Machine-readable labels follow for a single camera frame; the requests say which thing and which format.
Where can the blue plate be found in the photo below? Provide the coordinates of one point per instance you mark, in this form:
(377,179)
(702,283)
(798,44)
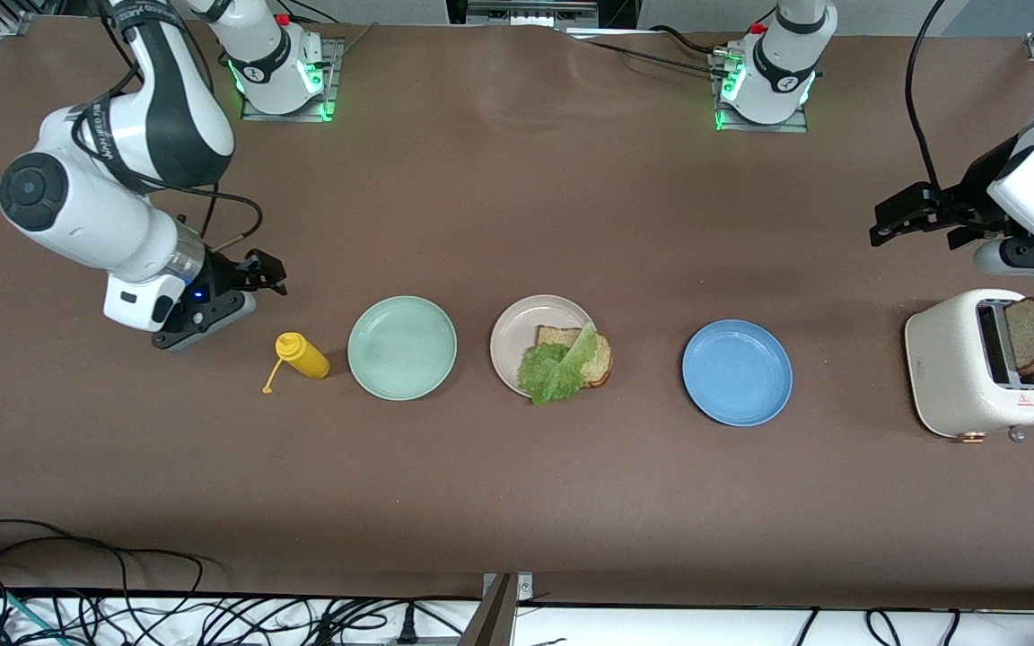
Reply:
(737,372)

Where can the mint green plate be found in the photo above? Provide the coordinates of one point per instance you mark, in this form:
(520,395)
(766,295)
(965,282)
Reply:
(402,348)

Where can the green lettuce leaf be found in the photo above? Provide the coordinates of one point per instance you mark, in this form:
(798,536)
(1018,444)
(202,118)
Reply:
(553,372)

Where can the grey metal bracket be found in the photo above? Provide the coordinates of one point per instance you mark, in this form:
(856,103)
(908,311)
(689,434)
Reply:
(499,619)

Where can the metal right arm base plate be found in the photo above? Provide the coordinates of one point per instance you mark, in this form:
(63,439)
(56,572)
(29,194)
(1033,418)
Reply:
(336,81)

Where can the yellow mustard squeeze bottle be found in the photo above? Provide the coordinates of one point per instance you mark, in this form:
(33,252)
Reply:
(303,356)

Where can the grey power strip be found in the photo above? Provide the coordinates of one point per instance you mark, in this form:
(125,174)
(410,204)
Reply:
(427,641)

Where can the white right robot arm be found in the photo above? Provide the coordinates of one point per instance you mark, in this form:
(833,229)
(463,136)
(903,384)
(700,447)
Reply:
(95,215)

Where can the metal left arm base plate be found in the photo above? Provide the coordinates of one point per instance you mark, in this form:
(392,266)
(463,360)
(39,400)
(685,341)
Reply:
(791,126)

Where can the beige plate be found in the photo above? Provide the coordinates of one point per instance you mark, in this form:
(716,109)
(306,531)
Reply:
(512,345)

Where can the cream white toaster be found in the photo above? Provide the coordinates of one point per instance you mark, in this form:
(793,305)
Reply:
(952,377)

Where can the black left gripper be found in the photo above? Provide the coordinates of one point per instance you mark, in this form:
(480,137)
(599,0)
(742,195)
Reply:
(971,195)

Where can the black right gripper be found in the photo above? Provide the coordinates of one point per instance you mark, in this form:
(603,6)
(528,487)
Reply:
(228,273)

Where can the metal equipment with black frame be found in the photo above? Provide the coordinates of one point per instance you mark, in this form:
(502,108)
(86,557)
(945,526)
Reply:
(526,13)

